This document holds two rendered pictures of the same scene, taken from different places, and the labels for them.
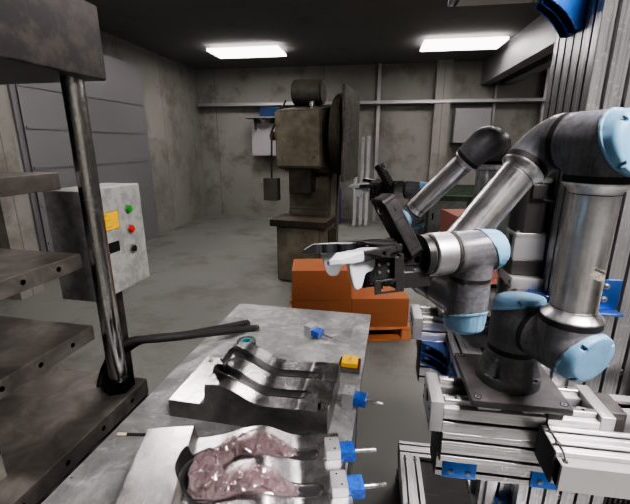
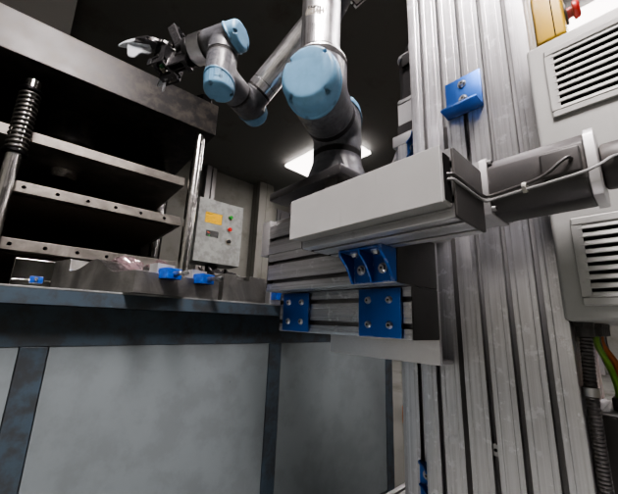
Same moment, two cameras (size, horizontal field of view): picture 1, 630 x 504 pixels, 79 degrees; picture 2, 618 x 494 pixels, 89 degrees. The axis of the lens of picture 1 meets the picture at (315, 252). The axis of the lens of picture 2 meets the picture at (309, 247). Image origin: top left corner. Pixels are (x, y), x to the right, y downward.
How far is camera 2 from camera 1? 1.28 m
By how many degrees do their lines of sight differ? 48
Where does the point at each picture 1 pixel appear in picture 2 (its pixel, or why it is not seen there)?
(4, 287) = (129, 210)
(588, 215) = not seen: outside the picture
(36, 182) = (170, 177)
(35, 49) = (176, 113)
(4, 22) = (163, 101)
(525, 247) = (407, 110)
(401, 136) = not seen: outside the picture
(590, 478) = (314, 207)
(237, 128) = not seen: hidden behind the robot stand
